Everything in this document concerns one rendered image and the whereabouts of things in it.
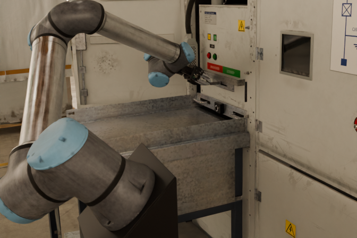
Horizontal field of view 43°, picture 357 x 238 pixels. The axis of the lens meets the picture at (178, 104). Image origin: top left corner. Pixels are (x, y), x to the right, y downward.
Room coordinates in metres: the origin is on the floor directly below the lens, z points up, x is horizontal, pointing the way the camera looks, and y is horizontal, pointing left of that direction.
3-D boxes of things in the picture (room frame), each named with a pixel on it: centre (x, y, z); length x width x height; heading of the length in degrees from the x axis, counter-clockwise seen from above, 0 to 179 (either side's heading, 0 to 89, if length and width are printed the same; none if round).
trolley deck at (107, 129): (2.06, 0.13, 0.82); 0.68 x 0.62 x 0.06; 114
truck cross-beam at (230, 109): (2.22, -0.23, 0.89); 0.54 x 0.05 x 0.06; 24
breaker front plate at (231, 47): (2.22, -0.22, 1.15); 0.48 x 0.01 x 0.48; 24
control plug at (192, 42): (2.38, -0.07, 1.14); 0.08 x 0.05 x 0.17; 114
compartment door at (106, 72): (2.54, 0.26, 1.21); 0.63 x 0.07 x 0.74; 89
